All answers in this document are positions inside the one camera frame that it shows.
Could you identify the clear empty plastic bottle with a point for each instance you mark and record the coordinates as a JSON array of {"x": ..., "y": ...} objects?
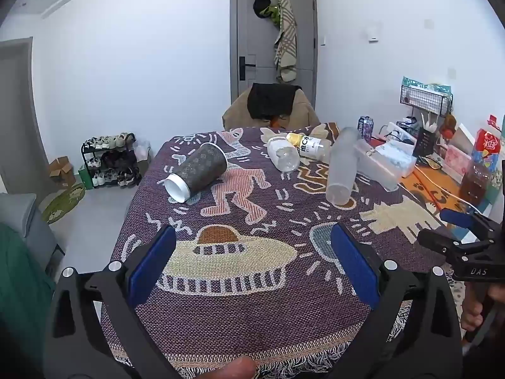
[{"x": 284, "y": 154}]

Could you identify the frosted tall plastic cup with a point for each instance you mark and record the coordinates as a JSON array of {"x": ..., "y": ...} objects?
[{"x": 342, "y": 166}]

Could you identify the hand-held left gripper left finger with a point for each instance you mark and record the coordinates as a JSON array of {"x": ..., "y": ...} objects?
[{"x": 152, "y": 262}]

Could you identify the black pen holder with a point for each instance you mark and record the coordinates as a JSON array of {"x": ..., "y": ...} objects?
[{"x": 425, "y": 142}]

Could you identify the beige chair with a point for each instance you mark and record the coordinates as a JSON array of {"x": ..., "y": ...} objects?
[{"x": 307, "y": 114}]

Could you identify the white power strip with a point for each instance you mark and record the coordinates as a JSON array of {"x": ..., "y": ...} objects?
[{"x": 398, "y": 130}]

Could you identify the person's left hand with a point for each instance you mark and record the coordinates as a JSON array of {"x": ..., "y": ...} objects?
[{"x": 242, "y": 369}]

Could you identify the clear plastic tissue box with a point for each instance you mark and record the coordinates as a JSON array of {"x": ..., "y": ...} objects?
[{"x": 388, "y": 162}]

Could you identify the orange paw print mat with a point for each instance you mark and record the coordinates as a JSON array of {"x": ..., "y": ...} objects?
[{"x": 424, "y": 189}]

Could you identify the clear plastic bag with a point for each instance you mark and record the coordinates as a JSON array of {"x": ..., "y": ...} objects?
[{"x": 142, "y": 150}]

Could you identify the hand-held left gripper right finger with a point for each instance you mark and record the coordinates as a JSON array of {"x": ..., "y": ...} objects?
[{"x": 355, "y": 264}]

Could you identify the white wall box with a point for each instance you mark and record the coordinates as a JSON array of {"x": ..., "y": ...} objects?
[{"x": 372, "y": 32}]

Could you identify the person's right hand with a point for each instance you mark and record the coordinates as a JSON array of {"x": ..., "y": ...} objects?
[{"x": 472, "y": 318}]

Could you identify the round green rug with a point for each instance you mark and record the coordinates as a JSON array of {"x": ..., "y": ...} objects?
[{"x": 63, "y": 203}]

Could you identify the brown glass jar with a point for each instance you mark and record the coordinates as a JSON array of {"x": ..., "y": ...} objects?
[{"x": 474, "y": 183}]

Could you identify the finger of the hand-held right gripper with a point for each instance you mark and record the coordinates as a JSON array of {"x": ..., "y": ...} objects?
[
  {"x": 457, "y": 217},
  {"x": 440, "y": 241}
]

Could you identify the brown patterned paper cup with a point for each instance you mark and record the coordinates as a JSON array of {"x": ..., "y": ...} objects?
[{"x": 201, "y": 167}]

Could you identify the green bag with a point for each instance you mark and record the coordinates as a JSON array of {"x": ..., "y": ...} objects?
[{"x": 85, "y": 177}]

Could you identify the pink box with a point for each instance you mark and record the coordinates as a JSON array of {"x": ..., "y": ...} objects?
[{"x": 457, "y": 164}]

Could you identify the black hat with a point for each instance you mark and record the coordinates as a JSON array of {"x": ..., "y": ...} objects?
[{"x": 261, "y": 4}]

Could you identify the yellow drink bottle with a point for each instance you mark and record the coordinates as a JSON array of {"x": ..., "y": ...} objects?
[{"x": 311, "y": 146}]

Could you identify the grey side door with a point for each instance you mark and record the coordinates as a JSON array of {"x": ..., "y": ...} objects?
[{"x": 15, "y": 118}]

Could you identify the beige plaid scarf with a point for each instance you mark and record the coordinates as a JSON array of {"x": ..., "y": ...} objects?
[{"x": 287, "y": 39}]

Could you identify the purple drink can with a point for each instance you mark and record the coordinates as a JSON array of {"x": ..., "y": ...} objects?
[{"x": 365, "y": 128}]

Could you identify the cardboard boxes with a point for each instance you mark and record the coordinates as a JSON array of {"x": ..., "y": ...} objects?
[{"x": 62, "y": 169}]

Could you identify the black jacket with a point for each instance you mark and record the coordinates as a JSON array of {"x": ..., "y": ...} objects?
[{"x": 272, "y": 100}]

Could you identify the grey sofa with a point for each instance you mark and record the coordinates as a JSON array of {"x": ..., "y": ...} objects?
[{"x": 27, "y": 225}]

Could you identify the black shoe rack with shoes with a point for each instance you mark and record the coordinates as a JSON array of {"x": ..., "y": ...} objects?
[{"x": 114, "y": 162}]

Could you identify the purple printed blanket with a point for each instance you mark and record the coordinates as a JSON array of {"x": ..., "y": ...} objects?
[{"x": 236, "y": 316}]

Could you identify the green cloth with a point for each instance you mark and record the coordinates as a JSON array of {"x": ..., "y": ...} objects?
[{"x": 19, "y": 304}]

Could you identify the green plush hanging toy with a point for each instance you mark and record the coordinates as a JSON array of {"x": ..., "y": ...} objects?
[{"x": 273, "y": 14}]

